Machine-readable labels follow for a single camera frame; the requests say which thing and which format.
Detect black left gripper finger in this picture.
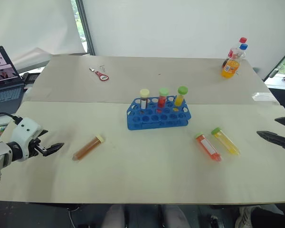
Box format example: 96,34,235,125
35,129,49,139
41,142,65,157

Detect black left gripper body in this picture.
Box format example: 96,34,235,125
28,135,48,159

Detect brown tube with cream cap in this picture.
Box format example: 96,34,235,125
71,134,106,162

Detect yellow tube with green cap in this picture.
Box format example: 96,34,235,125
173,85,189,107
210,127,241,157

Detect orange tube, green cap, white label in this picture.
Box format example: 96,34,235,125
195,132,222,163

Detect brown tube, cream cap, white label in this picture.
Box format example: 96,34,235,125
139,88,150,110

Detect blue plastic test tube rack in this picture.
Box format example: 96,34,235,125
126,95,192,131

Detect red tube with green cap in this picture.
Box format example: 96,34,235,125
157,87,170,109

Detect black device beside laptop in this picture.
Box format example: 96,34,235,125
22,72,40,83

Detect open grey laptop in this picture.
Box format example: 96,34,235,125
0,46,27,117

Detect person's dark trouser leg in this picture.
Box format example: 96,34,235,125
250,206,285,228

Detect orange soda bottle, blue cap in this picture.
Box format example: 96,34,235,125
220,43,249,79

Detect red digital thermometer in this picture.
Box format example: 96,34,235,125
89,67,110,82

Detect cola bottle with red cap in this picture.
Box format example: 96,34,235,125
222,37,248,68

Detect grey rounded shape under table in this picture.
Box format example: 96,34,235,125
101,204,126,228

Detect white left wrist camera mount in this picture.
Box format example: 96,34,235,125
10,116,42,162

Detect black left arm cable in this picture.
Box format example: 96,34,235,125
0,112,22,125

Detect grey window frame with handle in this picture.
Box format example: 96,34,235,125
263,43,285,82

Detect dark window frame post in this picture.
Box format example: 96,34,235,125
75,0,96,56

